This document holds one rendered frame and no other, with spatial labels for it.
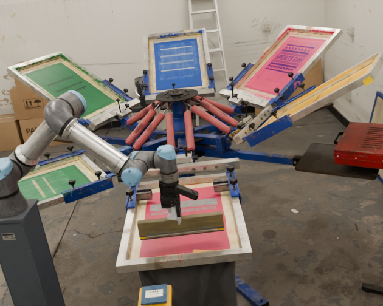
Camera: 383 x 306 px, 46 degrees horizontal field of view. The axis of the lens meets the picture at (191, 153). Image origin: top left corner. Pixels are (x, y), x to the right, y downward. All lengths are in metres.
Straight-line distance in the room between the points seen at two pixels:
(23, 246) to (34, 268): 0.13
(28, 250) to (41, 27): 4.77
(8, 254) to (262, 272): 1.89
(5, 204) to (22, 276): 0.37
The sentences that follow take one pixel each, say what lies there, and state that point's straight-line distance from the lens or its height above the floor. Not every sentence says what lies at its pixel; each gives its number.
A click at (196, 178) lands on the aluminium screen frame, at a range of 2.59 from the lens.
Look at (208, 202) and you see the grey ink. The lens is 2.39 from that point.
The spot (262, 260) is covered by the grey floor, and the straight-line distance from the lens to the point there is 3.54.
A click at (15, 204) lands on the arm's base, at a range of 2.13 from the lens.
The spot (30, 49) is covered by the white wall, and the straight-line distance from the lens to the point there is 6.72.
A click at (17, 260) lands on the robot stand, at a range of 2.24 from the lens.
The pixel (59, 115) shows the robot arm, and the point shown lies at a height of 1.65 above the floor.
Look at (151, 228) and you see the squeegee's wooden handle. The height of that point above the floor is 1.07.
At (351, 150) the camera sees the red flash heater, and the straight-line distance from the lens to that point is 2.59.
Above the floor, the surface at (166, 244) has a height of 0.95.
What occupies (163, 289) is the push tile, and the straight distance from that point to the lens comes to 1.84.
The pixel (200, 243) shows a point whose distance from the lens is 2.09.
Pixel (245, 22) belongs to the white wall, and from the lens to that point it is 6.40.
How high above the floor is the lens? 2.14
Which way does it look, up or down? 23 degrees down
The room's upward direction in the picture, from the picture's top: 7 degrees counter-clockwise
